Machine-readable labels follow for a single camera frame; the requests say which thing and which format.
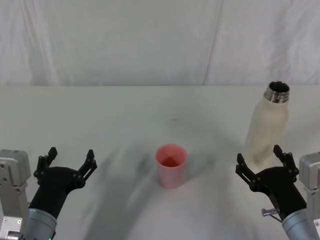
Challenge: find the cream vacuum bottle steel neck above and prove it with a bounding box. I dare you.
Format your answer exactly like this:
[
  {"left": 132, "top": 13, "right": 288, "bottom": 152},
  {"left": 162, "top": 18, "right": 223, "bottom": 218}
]
[{"left": 244, "top": 80, "right": 291, "bottom": 174}]

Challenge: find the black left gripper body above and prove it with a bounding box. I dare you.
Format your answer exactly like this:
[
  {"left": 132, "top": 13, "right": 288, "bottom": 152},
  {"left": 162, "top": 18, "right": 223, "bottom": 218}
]
[{"left": 28, "top": 166, "right": 85, "bottom": 219}]

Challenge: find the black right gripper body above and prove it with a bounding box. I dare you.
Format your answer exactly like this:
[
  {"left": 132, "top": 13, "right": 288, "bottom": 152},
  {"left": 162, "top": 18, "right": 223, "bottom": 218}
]
[{"left": 251, "top": 165, "right": 308, "bottom": 221}]

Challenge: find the white curtain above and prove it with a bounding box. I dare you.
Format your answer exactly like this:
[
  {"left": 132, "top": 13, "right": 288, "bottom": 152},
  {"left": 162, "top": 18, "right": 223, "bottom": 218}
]
[{"left": 0, "top": 0, "right": 320, "bottom": 87}]

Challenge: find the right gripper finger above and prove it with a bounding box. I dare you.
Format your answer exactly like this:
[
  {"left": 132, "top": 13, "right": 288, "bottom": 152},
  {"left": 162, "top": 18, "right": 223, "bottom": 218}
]
[
  {"left": 272, "top": 144, "right": 300, "bottom": 176},
  {"left": 234, "top": 153, "right": 261, "bottom": 190}
]

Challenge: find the thin cable with silver plug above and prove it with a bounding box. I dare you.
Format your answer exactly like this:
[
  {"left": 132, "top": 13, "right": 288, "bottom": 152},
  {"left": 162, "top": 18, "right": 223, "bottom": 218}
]
[{"left": 261, "top": 207, "right": 285, "bottom": 222}]

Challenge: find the white table cloth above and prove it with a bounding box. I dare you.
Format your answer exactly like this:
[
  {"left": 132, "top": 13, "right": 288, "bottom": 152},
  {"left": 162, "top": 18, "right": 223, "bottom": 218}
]
[{"left": 0, "top": 83, "right": 320, "bottom": 240}]

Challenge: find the pink plastic cup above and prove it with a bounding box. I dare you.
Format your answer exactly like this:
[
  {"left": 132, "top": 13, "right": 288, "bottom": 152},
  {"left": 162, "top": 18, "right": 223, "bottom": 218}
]
[{"left": 155, "top": 143, "right": 188, "bottom": 190}]

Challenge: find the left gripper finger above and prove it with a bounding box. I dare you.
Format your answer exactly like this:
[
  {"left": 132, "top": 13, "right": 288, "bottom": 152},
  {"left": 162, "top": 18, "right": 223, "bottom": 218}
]
[
  {"left": 33, "top": 146, "right": 59, "bottom": 180},
  {"left": 73, "top": 149, "right": 98, "bottom": 186}
]

